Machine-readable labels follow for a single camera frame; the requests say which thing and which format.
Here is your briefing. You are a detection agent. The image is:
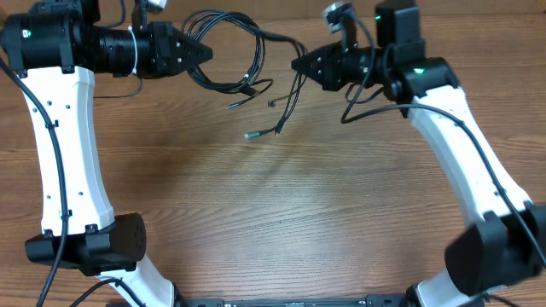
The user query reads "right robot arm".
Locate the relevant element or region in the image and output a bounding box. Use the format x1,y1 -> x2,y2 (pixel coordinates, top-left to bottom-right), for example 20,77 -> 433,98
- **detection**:
292,1 -> 545,306

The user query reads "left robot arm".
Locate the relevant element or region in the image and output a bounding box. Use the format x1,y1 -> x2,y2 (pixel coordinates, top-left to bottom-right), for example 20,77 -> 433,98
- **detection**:
1,0 -> 212,306

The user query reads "thick black USB cable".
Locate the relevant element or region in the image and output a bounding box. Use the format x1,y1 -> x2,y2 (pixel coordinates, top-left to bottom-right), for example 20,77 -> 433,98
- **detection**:
181,10 -> 308,141

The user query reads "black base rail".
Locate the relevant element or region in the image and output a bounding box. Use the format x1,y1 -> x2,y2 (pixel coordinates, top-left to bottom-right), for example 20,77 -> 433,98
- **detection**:
176,294 -> 417,307

